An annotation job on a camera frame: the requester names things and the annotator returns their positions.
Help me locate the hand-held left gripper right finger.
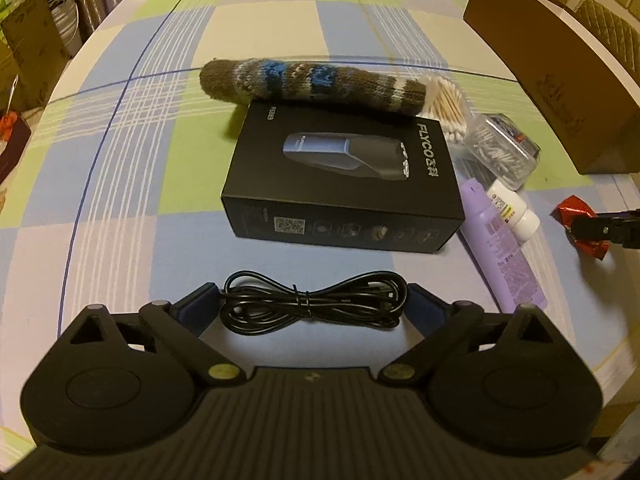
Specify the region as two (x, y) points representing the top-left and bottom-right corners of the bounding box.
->
(377, 282), (564, 386)

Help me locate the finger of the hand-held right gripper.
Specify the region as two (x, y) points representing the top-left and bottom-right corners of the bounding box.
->
(571, 210), (640, 251)

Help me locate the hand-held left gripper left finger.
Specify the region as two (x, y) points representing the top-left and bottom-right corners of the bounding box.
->
(62, 282), (246, 386)

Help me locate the red foil packet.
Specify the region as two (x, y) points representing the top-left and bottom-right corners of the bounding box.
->
(550, 196), (613, 261)

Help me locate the purple tube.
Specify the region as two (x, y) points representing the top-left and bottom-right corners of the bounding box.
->
(457, 177), (548, 313)

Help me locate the black cable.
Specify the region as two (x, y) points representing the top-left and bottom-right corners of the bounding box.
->
(220, 271), (408, 333)

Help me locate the small white bottle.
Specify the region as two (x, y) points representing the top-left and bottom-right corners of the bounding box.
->
(485, 180), (541, 245)

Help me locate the clear plastic swab box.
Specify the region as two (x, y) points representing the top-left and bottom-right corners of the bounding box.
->
(462, 112), (543, 191)

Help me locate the black shaver box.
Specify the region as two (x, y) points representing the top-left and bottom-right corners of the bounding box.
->
(220, 99), (468, 254)

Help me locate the large brown cardboard box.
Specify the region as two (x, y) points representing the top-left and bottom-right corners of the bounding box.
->
(462, 0), (640, 176)

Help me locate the clear bag of cotton swabs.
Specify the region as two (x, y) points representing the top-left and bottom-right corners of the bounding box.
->
(422, 74), (476, 148)

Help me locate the brown blue knitted sock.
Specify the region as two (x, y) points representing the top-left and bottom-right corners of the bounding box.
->
(199, 58), (432, 115)

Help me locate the checked tablecloth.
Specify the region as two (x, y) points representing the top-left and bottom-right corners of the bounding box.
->
(0, 0), (640, 461)

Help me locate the small red object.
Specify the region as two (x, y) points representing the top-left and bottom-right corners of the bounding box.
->
(0, 112), (21, 142)

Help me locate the plain brown cardboard box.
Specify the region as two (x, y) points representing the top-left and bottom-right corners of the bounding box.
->
(0, 0), (68, 113)

